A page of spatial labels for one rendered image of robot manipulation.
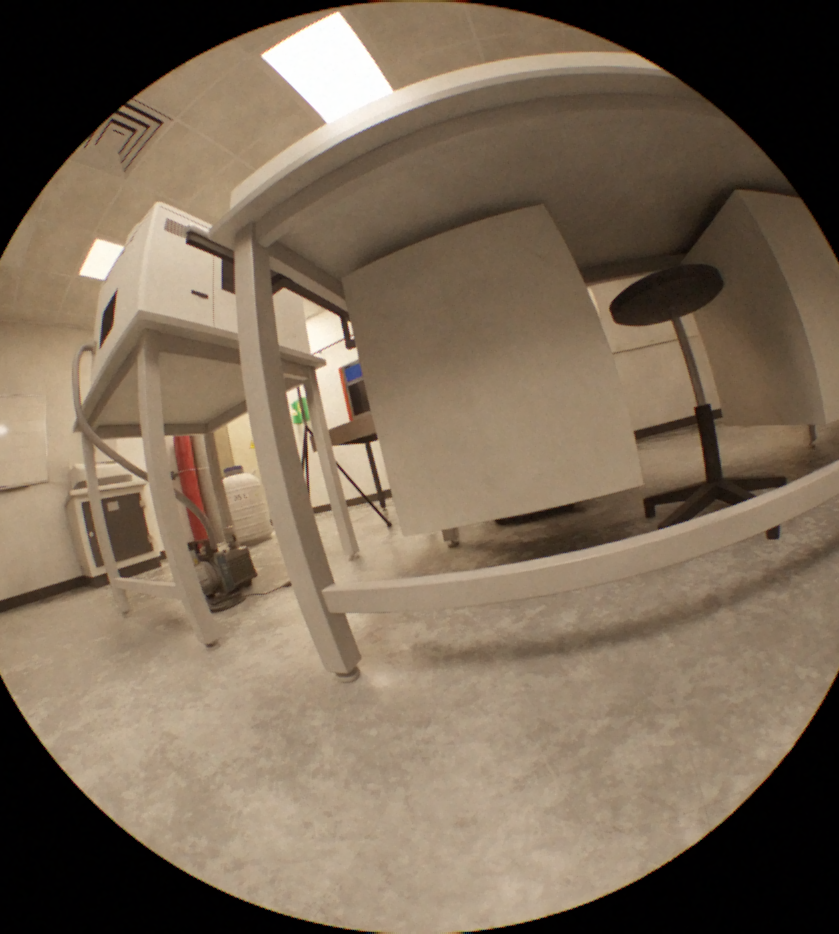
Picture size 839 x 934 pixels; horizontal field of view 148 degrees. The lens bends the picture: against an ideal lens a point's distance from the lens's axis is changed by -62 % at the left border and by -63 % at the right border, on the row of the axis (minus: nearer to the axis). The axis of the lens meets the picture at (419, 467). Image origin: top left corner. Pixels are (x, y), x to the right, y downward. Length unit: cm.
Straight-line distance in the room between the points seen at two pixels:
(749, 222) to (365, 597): 121
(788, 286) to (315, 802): 127
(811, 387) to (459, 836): 106
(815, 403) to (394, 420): 105
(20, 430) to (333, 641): 378
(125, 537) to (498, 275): 322
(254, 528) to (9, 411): 297
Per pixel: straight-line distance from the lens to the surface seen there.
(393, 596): 46
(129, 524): 331
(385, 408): 68
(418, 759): 43
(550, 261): 71
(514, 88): 66
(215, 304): 125
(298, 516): 50
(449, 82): 71
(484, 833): 36
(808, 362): 101
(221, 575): 142
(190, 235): 87
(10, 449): 396
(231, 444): 449
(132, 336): 106
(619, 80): 74
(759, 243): 106
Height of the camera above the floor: 33
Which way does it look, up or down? 1 degrees down
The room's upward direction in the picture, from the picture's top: 14 degrees counter-clockwise
